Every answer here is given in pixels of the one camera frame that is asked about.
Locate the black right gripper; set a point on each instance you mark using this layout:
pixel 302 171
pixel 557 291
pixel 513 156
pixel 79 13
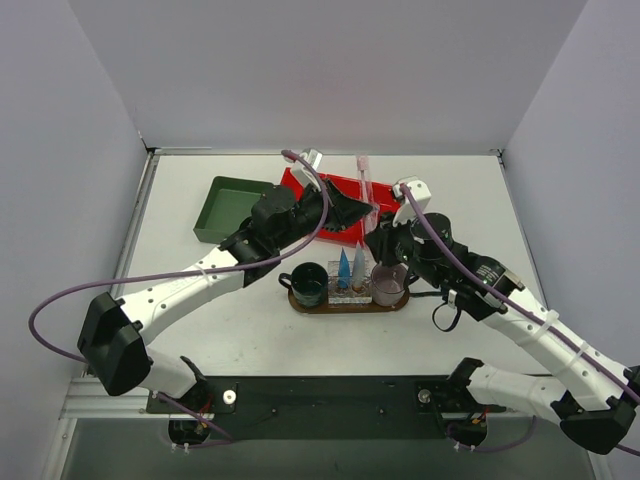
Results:
pixel 391 245

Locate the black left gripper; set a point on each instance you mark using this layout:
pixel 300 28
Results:
pixel 329 203

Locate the lilac mug black handle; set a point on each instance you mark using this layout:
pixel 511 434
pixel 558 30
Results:
pixel 387 284

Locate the white toothbrush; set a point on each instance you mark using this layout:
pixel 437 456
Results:
pixel 369 222

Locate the blue white toothpaste tube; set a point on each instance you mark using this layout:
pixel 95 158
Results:
pixel 344 272

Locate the white toothpaste tube orange cap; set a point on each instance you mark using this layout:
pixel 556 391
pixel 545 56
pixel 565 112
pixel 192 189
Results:
pixel 359 269

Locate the clear acrylic toothbrush holder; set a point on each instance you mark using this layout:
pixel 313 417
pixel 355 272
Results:
pixel 348 296

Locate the dark green mug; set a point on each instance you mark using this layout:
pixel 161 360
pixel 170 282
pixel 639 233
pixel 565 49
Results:
pixel 308 282

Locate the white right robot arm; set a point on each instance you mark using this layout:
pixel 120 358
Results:
pixel 592 398

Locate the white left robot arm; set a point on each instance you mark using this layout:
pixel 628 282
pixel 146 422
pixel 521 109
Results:
pixel 117 333

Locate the red compartment tray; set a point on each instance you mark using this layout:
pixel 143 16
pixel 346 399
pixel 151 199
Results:
pixel 382 197

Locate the oval wooden tray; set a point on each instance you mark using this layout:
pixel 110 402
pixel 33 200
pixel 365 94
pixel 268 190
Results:
pixel 346 308

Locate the green plastic bin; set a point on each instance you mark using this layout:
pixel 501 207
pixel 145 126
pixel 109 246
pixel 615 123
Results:
pixel 227 204

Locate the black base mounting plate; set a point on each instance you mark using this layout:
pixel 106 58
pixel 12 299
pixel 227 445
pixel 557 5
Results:
pixel 413 407

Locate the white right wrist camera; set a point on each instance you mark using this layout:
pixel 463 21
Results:
pixel 413 195

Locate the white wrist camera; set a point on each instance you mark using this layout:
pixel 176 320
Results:
pixel 304 167
pixel 413 195

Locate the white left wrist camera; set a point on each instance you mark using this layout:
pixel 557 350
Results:
pixel 304 167

